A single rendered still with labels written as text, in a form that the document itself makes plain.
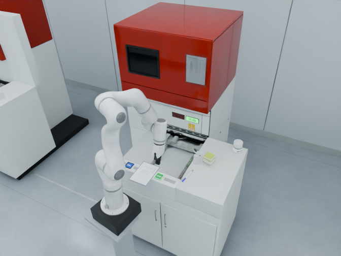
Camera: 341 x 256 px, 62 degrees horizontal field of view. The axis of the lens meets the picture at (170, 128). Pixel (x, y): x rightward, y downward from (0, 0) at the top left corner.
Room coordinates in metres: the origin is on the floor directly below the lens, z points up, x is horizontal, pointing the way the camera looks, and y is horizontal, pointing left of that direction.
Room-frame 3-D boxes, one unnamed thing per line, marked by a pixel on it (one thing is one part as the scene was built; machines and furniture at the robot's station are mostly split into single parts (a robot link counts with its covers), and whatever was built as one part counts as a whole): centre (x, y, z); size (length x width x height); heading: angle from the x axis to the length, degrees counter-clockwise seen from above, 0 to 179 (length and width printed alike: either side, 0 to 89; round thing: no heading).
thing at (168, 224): (1.66, -0.05, 0.41); 0.97 x 0.64 x 0.82; 62
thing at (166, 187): (1.50, 0.20, 0.89); 0.55 x 0.09 x 0.14; 62
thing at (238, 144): (1.69, -0.53, 1.01); 0.07 x 0.07 x 0.10
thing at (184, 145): (1.90, -0.10, 0.87); 0.36 x 0.08 x 0.03; 62
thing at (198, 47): (2.35, -0.11, 1.52); 0.81 x 0.75 x 0.59; 62
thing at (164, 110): (2.08, 0.04, 1.02); 0.82 x 0.03 x 0.40; 62
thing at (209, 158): (1.57, -0.29, 1.00); 0.07 x 0.07 x 0.07; 48
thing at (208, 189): (1.52, -0.32, 0.89); 0.62 x 0.35 x 0.14; 152
